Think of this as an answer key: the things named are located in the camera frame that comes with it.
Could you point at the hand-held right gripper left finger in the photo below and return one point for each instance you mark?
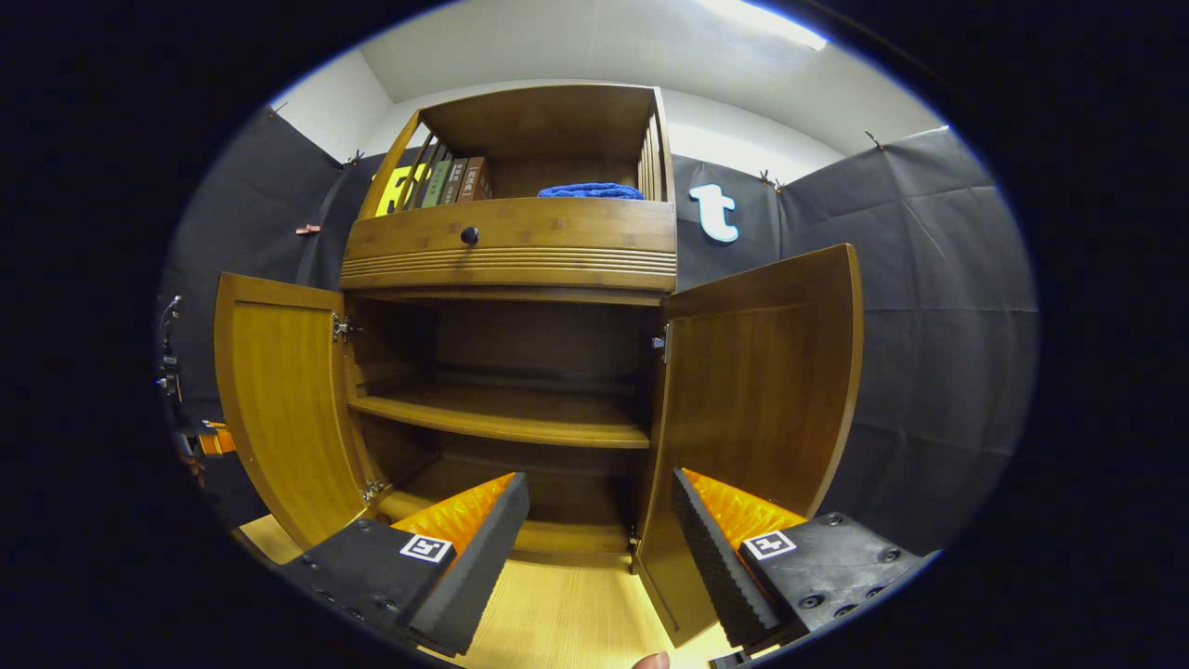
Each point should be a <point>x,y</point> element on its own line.
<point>469,576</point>

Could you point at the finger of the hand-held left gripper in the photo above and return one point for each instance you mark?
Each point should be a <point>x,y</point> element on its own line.
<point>217,440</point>

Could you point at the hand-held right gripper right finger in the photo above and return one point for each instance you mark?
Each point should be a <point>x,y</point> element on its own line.
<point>720,576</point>

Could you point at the wooden shoe cabinet door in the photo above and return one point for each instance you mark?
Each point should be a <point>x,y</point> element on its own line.
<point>752,390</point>
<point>288,409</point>

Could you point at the wooden cabinet drawer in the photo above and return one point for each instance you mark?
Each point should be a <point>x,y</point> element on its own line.
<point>557,232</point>

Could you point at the wooden double-door shoe cabinet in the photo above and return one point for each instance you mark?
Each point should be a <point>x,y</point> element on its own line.
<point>539,121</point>

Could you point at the wooden inner shelf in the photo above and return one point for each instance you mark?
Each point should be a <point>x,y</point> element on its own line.
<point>502,418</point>

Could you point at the round black drawer knob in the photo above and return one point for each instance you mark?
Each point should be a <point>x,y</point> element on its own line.
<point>469,235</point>

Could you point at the black backdrop cloth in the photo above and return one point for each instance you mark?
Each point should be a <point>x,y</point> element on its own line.
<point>929,325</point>

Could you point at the green book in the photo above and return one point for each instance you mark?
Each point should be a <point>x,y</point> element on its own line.
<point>435,184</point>

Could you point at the grey-green book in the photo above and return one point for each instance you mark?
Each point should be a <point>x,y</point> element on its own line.
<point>452,182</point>

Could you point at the blue folded towel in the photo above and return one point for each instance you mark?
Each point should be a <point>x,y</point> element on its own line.
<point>590,191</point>

